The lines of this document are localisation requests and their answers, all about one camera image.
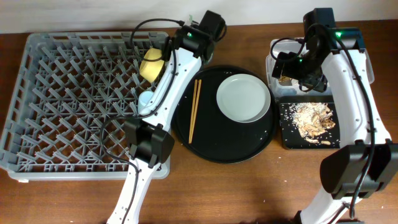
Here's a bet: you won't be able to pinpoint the clear plastic waste bin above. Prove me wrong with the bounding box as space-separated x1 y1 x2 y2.
266 40 374 99

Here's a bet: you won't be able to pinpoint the yellow bowl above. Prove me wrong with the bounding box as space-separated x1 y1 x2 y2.
139 48 165 83

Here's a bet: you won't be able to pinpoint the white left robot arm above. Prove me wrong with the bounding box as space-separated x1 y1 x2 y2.
107 11 227 223

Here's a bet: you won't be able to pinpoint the grey plastic dishwasher rack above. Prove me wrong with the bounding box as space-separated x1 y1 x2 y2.
1 31 167 182

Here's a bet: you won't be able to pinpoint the grey round plate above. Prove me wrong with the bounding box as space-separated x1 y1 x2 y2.
216 73 271 123

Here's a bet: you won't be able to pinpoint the peanut shells and rice scraps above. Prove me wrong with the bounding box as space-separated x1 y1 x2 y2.
289 103 336 146

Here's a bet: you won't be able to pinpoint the blue plastic cup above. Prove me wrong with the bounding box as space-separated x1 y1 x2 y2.
137 90 154 114

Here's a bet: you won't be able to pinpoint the round black serving tray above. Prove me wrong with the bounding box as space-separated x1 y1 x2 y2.
172 65 277 164

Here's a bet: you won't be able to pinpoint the black rectangular waste tray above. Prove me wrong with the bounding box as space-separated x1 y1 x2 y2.
278 96 340 150

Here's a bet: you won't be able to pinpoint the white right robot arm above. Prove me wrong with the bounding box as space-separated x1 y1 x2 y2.
271 7 397 223

